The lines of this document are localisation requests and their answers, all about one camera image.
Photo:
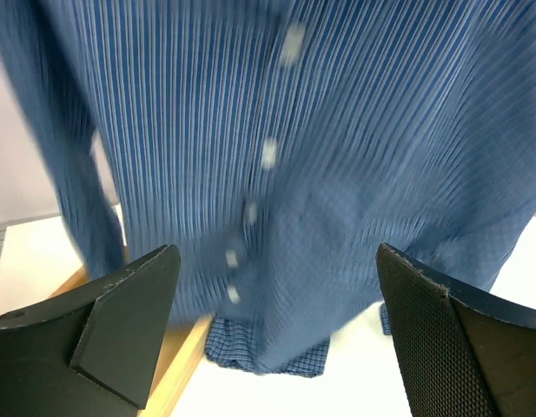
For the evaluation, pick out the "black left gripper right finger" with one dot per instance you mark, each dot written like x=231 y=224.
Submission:
x=461 y=351

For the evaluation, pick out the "blue checked shirt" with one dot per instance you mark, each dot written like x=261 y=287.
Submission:
x=277 y=144

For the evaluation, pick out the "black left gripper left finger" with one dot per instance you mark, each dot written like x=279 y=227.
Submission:
x=35 y=343

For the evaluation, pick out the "wooden clothes rack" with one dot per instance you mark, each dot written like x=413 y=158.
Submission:
x=176 y=360

